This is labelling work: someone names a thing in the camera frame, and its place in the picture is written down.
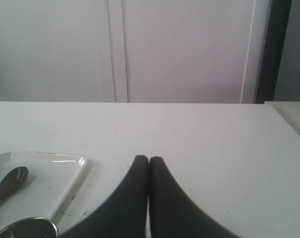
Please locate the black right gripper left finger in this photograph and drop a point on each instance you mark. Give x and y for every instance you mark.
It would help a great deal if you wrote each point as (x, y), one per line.
(124, 213)

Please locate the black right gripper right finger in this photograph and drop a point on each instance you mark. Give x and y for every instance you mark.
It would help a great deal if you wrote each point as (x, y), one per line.
(172, 213)

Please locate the brown wooden spoon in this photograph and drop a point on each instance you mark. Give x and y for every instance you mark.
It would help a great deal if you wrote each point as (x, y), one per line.
(14, 180)

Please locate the small steel cup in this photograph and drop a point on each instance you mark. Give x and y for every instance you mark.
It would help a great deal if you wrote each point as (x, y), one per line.
(34, 227)

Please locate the white plastic tray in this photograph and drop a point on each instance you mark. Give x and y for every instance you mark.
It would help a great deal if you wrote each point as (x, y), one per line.
(50, 181)

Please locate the white cabinet doors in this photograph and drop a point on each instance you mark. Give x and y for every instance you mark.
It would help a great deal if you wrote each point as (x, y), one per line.
(136, 51)

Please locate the dark vertical post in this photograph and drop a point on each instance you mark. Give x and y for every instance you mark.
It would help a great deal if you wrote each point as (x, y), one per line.
(275, 32)

